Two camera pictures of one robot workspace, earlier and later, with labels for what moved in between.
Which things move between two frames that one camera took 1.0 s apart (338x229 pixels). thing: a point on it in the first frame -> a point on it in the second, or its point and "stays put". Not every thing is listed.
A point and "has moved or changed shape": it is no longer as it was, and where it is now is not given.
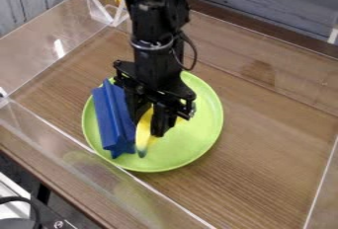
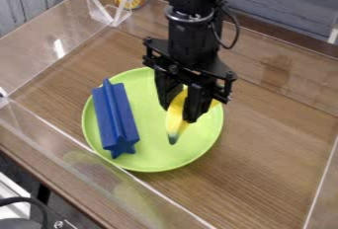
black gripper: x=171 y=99 -> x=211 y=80
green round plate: x=183 y=145 stays put
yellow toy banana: x=143 y=132 has moved or changed shape
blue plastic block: x=115 y=118 stays put
